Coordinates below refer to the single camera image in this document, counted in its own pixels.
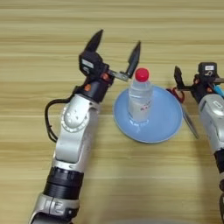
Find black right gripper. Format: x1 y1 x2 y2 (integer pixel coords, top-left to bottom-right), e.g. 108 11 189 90
173 66 224 103

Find red-handled scissors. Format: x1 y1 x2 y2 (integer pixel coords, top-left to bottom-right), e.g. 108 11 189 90
165 86 200 140

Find clear bottle with red cap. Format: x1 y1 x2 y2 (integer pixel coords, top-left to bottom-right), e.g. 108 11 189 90
127 66 154 125

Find light blue round plate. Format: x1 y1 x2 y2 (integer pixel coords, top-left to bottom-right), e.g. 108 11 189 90
112 84 185 144

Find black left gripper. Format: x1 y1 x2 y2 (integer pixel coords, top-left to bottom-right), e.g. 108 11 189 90
73 29 142 104

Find right gripper small black box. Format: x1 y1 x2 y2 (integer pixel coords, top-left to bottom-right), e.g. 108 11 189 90
198 61 219 78

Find gripper small black box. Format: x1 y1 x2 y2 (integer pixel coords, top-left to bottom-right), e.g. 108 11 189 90
198 61 219 78
79 51 104 78

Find left gripper small black box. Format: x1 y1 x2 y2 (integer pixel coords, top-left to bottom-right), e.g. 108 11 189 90
79 51 104 78

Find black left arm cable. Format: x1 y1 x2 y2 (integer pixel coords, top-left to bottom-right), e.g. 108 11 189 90
44 98 74 144

